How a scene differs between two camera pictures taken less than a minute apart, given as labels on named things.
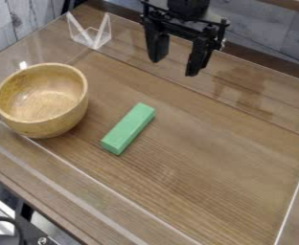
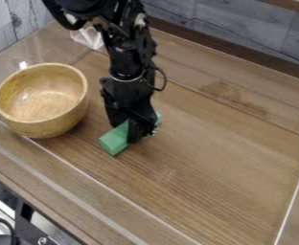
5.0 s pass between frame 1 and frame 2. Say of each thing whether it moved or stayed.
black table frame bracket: stayed
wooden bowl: stayed
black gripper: moved
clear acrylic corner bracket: stayed
